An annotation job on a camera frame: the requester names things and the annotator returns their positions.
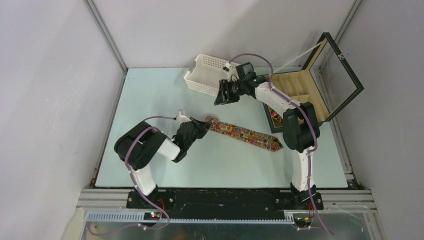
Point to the black compartment tie box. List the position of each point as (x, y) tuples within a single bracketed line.
[(326, 80)]

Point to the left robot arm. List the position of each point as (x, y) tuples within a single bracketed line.
[(139, 145)]

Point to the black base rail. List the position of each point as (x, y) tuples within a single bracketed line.
[(227, 203)]

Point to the colourful patterned tie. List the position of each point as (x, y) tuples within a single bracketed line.
[(257, 139)]

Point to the rolled tie near compartment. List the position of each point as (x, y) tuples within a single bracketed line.
[(276, 119)]

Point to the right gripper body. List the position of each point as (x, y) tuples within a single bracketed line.
[(234, 90)]

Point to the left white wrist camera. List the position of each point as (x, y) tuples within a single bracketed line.
[(181, 117)]

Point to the white perforated plastic basket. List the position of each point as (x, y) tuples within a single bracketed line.
[(205, 74)]

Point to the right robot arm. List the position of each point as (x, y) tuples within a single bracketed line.
[(300, 124)]

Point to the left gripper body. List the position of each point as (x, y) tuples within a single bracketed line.
[(198, 131)]

